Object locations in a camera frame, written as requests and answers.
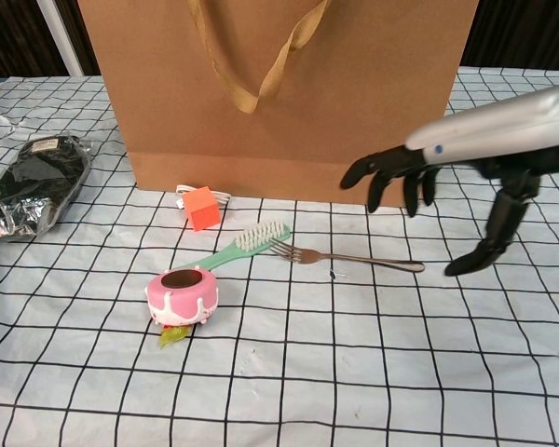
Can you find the metal fork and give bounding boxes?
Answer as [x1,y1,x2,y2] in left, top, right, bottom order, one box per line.
[266,240,426,274]

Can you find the dark slatted partition panel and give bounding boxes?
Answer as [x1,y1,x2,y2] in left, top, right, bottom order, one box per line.
[0,0,71,78]
[44,0,102,76]
[460,0,559,74]

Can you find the green scrubbing brush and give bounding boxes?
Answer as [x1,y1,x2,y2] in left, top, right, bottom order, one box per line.
[188,219,293,272]

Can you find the orange cube charger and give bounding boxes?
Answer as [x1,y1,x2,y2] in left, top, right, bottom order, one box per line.
[182,185,224,233]

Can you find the pink toy cake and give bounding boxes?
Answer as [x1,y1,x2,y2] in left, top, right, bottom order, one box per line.
[143,267,220,349]

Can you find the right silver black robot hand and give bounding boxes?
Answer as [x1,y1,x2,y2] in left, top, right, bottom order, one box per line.
[339,78,559,278]

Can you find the black socks in plastic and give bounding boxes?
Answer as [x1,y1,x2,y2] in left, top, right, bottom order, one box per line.
[0,133,94,243]

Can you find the white charger cable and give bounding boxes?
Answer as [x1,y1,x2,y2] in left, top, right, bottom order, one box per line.
[175,183,234,210]

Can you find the brown paper bag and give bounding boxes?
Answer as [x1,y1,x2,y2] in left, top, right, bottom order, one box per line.
[76,0,479,210]

